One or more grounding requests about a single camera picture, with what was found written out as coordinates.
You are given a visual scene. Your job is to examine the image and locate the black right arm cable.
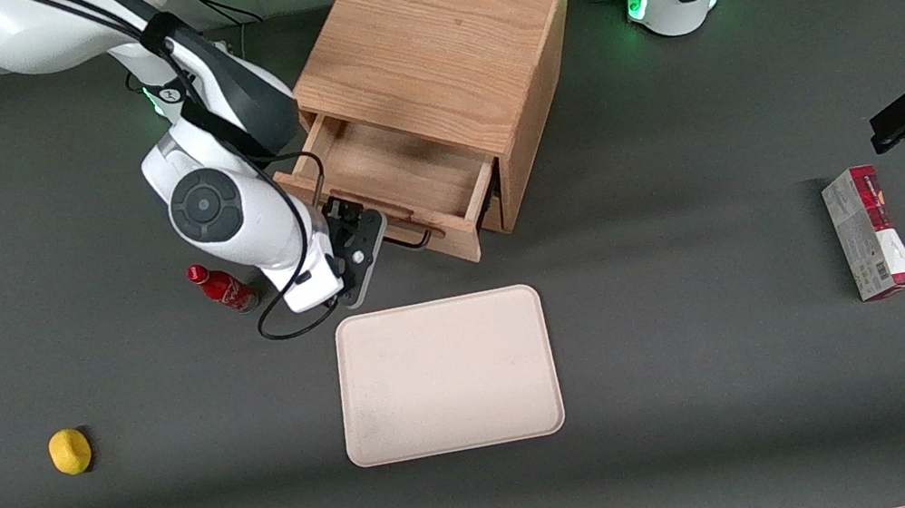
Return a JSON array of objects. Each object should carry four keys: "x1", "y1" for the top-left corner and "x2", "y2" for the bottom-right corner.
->
[{"x1": 10, "y1": 0, "x2": 352, "y2": 377}]

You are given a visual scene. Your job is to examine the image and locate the black right base cables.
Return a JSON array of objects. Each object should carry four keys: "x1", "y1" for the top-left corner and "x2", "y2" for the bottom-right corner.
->
[{"x1": 174, "y1": 0, "x2": 267, "y2": 41}]

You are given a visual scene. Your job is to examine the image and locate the yellow lemon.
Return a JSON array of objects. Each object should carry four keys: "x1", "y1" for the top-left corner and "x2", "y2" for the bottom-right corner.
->
[{"x1": 46, "y1": 425, "x2": 95, "y2": 479}]

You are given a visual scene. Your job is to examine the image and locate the red cola bottle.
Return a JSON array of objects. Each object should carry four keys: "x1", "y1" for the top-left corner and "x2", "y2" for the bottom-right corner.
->
[{"x1": 185, "y1": 254, "x2": 262, "y2": 322}]

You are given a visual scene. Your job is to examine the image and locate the wooden drawer with black handle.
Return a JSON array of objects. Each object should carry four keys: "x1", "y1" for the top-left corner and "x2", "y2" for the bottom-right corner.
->
[{"x1": 265, "y1": 83, "x2": 512, "y2": 293}]

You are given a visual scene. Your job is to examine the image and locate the oak wooden drawer cabinet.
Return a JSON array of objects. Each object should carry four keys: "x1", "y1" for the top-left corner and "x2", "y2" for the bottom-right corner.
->
[{"x1": 277, "y1": 0, "x2": 614, "y2": 266}]

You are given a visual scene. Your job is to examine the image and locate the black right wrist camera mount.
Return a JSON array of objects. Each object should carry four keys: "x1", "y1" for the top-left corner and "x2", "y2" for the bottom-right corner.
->
[{"x1": 323, "y1": 206, "x2": 403, "y2": 312}]

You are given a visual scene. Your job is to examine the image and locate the grey and red carton box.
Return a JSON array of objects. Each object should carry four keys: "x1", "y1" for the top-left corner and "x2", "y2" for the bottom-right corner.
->
[{"x1": 818, "y1": 159, "x2": 905, "y2": 307}]

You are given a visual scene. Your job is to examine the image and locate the beige plastic tray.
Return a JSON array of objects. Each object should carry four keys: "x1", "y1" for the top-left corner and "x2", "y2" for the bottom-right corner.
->
[{"x1": 325, "y1": 280, "x2": 569, "y2": 471}]

